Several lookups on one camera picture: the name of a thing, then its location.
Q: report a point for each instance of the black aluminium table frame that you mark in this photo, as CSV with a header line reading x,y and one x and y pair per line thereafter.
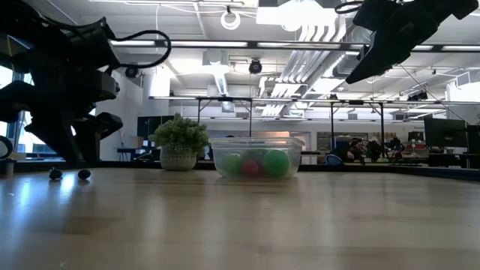
x,y
375,168

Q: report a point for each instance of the clear plastic tupperware container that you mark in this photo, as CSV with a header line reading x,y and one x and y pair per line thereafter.
x,y
225,146

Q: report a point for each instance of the green ball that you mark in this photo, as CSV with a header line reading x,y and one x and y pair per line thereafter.
x,y
276,163

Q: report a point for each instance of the black computer monitor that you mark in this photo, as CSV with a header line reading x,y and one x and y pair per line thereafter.
x,y
444,132
474,139

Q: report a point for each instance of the ceiling strip light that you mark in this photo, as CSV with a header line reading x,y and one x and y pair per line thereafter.
x,y
208,44
133,43
420,48
461,48
300,44

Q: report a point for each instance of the light green toy cabbage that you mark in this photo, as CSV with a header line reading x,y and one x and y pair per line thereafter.
x,y
232,164

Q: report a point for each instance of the small grey cylinder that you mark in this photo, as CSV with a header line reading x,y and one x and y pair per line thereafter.
x,y
8,167

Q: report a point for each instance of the green artificial potted plant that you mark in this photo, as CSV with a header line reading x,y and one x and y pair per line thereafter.
x,y
180,135

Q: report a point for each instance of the black desk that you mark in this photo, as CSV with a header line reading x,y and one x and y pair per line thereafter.
x,y
450,159

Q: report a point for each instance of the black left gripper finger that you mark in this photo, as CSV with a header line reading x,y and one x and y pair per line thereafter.
x,y
90,146
56,138

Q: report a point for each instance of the black metal gantry frame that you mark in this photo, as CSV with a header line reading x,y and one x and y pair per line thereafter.
x,y
250,112

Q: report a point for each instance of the silver ventilation duct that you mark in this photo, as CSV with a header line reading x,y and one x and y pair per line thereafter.
x,y
311,63

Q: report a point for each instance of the smooth black toy berry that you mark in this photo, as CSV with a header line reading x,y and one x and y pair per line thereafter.
x,y
84,174

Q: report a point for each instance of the black ceiling light rail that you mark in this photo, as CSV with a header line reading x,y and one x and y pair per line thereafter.
x,y
253,45

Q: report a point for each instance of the black round ceiling camera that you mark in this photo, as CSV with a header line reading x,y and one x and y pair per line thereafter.
x,y
131,72
255,66

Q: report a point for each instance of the person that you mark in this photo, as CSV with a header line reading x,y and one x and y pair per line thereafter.
x,y
350,148

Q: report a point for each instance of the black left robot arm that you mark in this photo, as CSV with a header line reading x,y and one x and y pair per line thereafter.
x,y
45,37

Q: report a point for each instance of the red toy strawberry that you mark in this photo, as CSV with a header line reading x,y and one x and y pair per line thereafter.
x,y
250,168

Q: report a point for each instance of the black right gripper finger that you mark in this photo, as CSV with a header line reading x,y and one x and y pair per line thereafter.
x,y
380,22
407,42

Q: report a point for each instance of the bumpy black toy blackberry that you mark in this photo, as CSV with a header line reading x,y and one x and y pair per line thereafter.
x,y
55,173

